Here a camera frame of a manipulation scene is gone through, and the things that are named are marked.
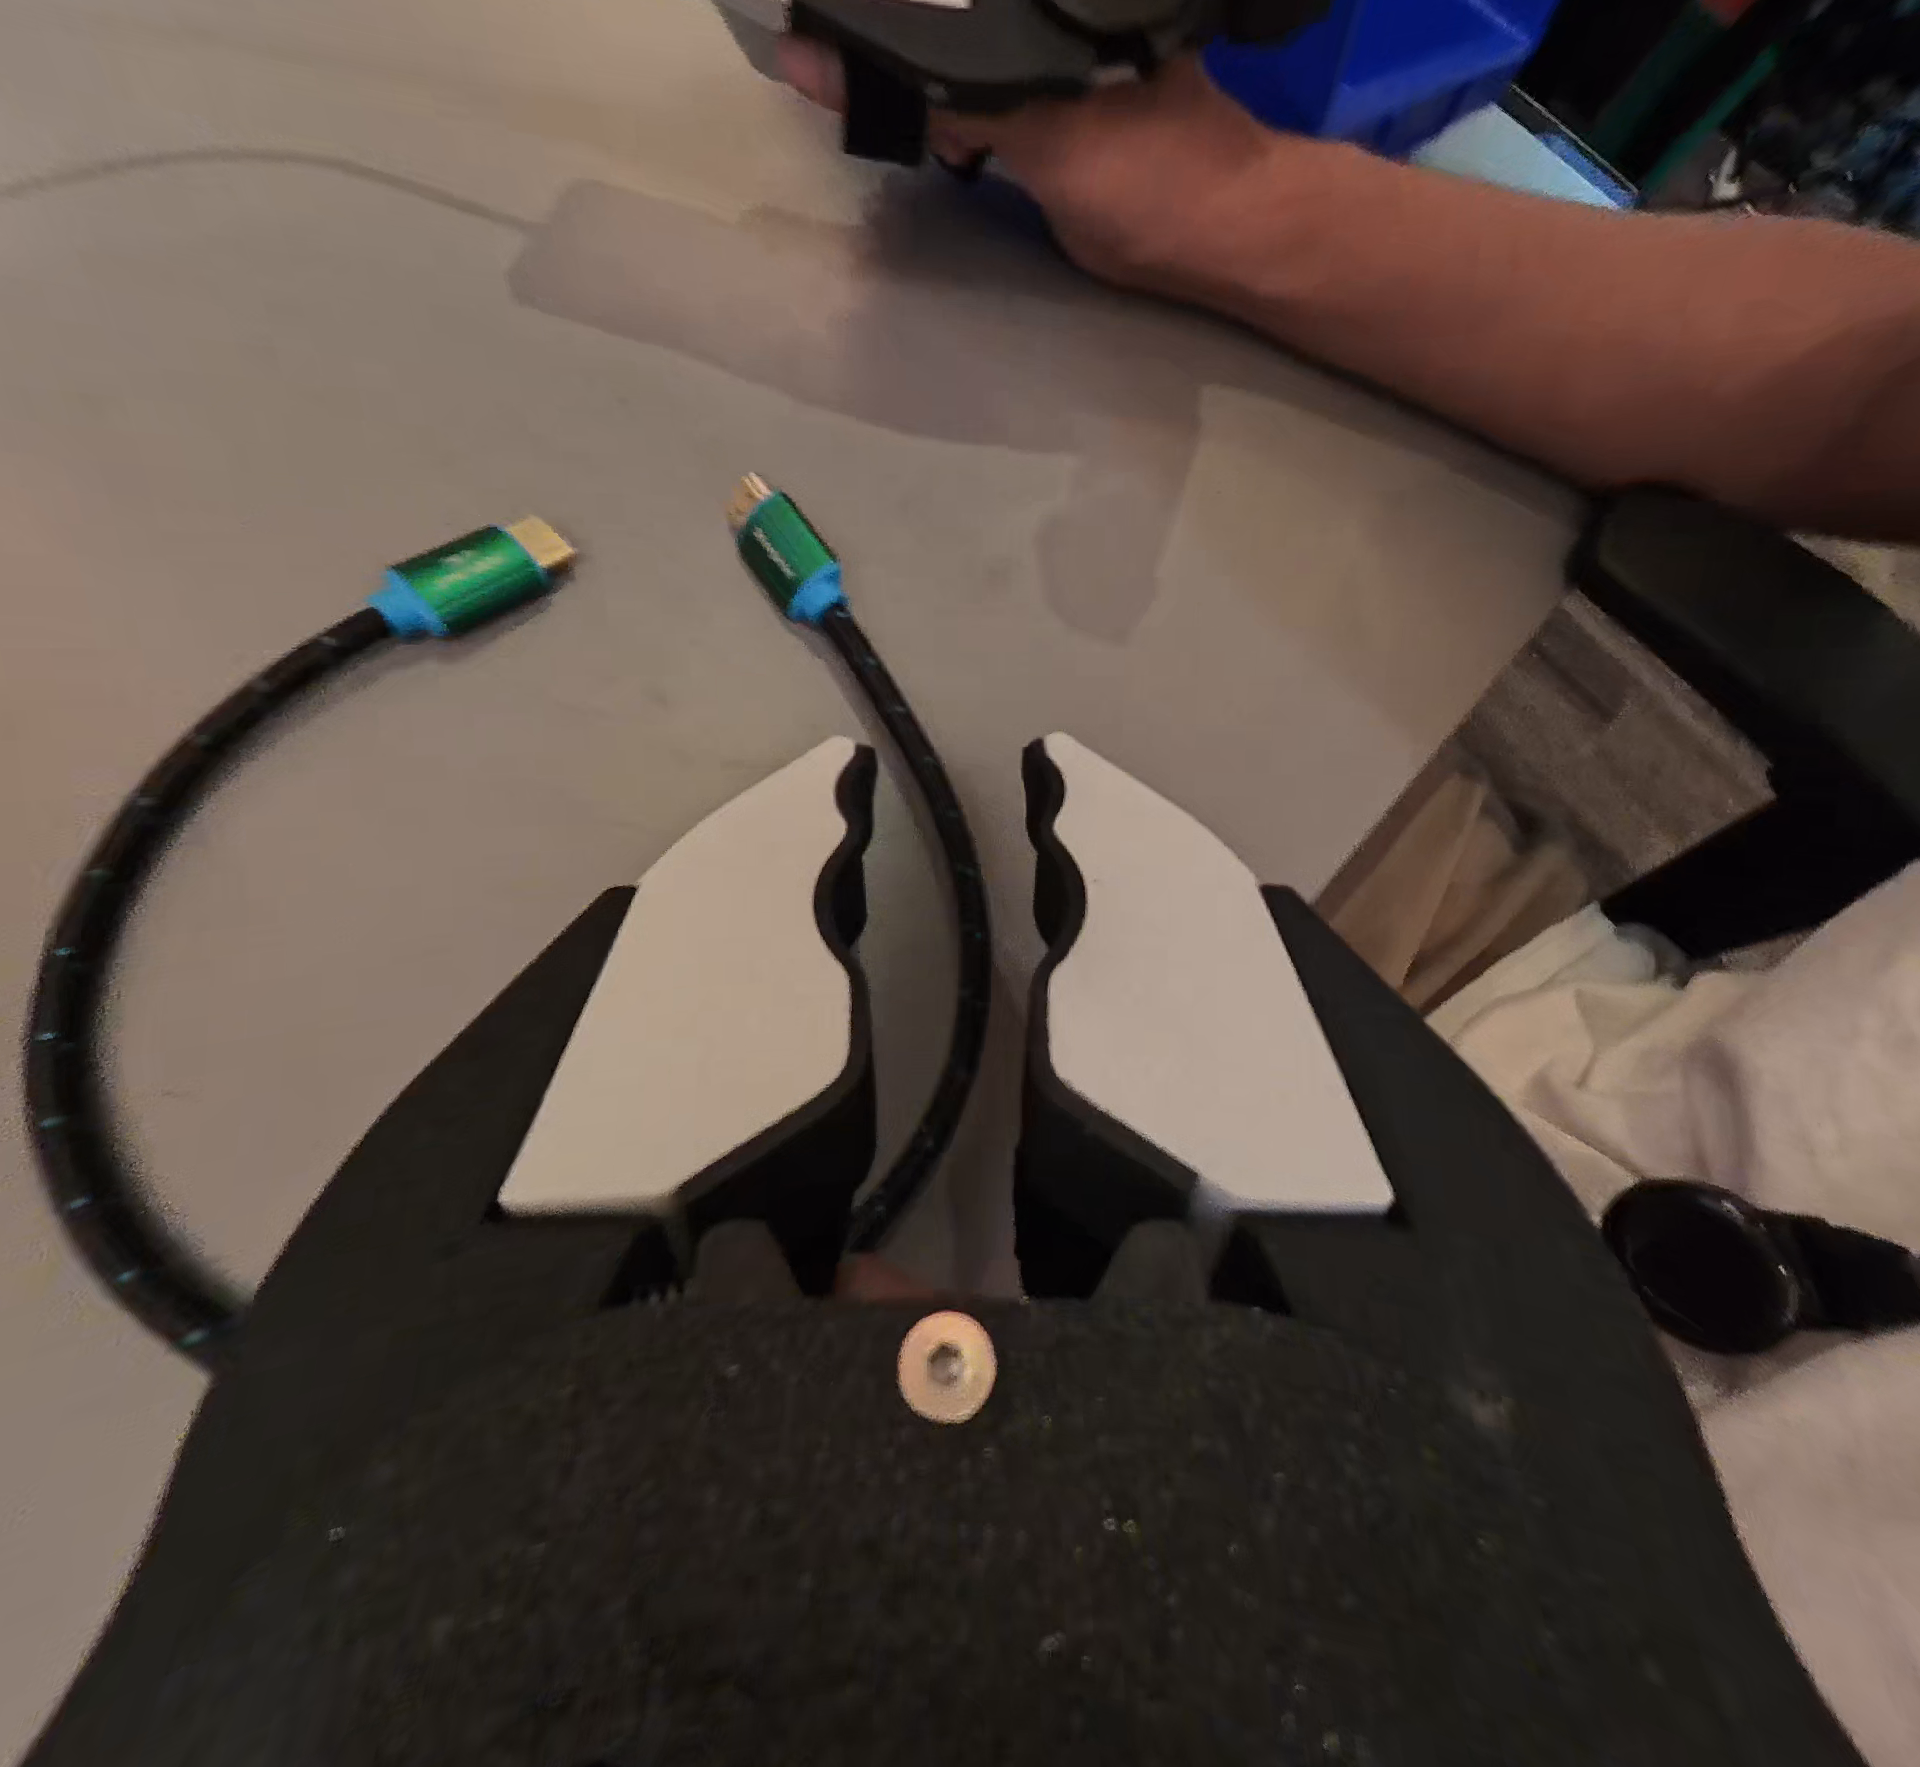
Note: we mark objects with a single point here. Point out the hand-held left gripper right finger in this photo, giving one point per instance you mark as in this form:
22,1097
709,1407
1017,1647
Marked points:
1200,1017

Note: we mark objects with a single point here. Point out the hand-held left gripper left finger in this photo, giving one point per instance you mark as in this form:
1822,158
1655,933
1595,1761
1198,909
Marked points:
704,1017

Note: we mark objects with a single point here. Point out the person's right forearm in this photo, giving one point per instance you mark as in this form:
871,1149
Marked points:
1620,343

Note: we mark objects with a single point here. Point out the grey desk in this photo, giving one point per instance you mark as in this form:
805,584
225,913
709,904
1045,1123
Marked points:
451,298

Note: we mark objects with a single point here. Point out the person's right hand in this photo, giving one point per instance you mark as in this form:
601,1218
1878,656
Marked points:
1154,177

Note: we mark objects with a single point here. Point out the black smartwatch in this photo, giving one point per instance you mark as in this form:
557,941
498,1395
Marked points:
1694,1265

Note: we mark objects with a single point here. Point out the person's white shirt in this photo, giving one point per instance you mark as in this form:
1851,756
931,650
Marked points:
1770,1078

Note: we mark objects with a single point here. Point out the black chair armrest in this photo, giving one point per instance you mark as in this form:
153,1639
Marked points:
1770,686

